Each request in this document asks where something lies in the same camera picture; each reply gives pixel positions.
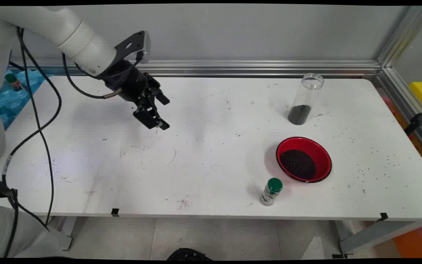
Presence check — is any horizontal aluminium frame rail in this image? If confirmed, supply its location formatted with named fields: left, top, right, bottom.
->
left=9, top=60, right=382, bottom=77

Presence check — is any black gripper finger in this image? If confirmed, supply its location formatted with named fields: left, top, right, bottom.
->
left=146, top=73, right=170, bottom=106
left=133, top=99, right=170, bottom=131

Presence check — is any slanted aluminium frame post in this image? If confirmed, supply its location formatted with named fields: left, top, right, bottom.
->
left=376, top=5, right=422, bottom=68

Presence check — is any green cap red label bottle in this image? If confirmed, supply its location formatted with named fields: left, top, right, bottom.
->
left=5, top=73, right=24, bottom=91

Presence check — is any clear plastic jar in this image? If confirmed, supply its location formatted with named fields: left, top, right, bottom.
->
left=288, top=73, right=324, bottom=126

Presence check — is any black cable white label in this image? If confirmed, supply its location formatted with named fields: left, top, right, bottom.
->
left=1, top=27, right=63, bottom=231

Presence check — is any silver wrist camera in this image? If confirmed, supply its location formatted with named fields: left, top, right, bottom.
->
left=136, top=31, right=151, bottom=65

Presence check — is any grey metal table leg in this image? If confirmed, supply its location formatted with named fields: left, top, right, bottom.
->
left=48, top=216, right=78, bottom=252
left=330, top=220, right=422, bottom=258

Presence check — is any green capped spice bottle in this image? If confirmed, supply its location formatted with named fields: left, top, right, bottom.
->
left=260, top=178, right=283, bottom=206

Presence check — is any black camera mounting bracket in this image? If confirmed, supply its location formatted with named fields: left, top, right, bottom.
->
left=114, top=31, right=146, bottom=61

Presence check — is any side aluminium frame rail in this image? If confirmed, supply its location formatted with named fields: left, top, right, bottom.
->
left=374, top=66, right=422, bottom=160

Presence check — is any red bowl black rim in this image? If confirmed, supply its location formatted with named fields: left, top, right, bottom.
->
left=276, top=137, right=332, bottom=183

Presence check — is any black stand clamp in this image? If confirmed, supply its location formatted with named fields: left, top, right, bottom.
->
left=403, top=103, right=422, bottom=136

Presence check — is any blue water bottle pack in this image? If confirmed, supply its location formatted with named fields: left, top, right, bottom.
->
left=0, top=70, right=52, bottom=131

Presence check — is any black round floor object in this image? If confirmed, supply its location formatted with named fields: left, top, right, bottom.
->
left=166, top=248, right=213, bottom=261

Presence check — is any black seed heap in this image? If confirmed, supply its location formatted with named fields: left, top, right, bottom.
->
left=280, top=149, right=316, bottom=180

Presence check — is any grey printed velcro strap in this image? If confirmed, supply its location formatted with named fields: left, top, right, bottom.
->
left=0, top=172, right=18, bottom=198

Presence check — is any black seeds batch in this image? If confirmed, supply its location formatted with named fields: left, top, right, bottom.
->
left=288, top=105, right=312, bottom=126

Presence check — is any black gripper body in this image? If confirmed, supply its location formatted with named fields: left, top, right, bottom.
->
left=103, top=60, right=153, bottom=107

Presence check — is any plain black cable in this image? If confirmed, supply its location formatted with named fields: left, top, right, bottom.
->
left=16, top=27, right=140, bottom=228

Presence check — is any orange floor panel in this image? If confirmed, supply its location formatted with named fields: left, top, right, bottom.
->
left=392, top=222, right=422, bottom=258

